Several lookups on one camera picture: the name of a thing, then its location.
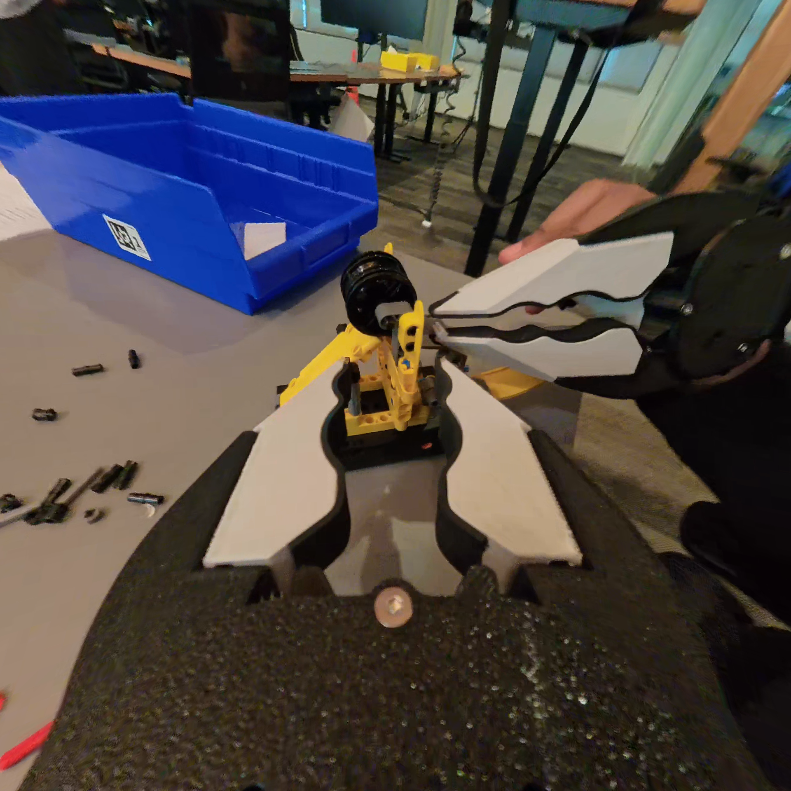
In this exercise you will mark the pile of toy brick pieces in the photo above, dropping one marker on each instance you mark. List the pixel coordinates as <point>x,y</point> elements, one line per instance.
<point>49,510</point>

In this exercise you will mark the long black toy pin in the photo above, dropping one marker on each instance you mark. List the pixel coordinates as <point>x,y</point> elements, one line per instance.
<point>88,369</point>

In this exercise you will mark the person's right hand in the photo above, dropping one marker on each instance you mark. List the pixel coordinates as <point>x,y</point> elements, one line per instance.
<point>587,210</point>

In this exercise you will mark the black leg standing desk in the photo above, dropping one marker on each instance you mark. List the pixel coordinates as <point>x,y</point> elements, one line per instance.
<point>510,123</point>

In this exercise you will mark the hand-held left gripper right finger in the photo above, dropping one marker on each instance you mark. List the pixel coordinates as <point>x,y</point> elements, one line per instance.
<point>507,494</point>

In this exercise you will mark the white foam board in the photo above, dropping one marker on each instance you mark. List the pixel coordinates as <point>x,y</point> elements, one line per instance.
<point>352,120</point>

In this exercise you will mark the wooden pillar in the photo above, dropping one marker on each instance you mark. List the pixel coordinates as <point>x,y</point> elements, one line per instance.
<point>741,99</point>

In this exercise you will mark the person's torso in dark sweater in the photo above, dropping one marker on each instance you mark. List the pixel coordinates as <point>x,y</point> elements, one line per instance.
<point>741,445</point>

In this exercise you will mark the blue plastic storage bin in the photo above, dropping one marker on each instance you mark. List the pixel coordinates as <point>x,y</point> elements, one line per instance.
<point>154,185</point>

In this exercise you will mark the black mesh office chair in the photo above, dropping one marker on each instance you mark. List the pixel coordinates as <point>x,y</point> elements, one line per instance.
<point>241,49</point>

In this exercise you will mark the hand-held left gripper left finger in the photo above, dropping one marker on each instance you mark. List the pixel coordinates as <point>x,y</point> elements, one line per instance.
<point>272,494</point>

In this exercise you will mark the yellow toy brick vehicle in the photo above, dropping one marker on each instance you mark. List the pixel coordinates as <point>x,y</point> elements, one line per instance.
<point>374,287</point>

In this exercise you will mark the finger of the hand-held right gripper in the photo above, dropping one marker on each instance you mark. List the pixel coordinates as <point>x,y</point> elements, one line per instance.
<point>574,355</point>
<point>574,266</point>

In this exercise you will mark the black computer monitor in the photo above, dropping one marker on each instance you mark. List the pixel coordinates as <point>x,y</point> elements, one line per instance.
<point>371,15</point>

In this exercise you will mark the white paper slip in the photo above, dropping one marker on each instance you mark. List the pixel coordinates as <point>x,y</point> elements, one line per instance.
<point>262,238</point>

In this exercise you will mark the printed paper sheet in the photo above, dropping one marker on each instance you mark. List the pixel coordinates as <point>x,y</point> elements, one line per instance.
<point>15,210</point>

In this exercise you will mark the yellow box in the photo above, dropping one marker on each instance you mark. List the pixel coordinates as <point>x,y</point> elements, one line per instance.
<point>426,60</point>
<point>395,62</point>

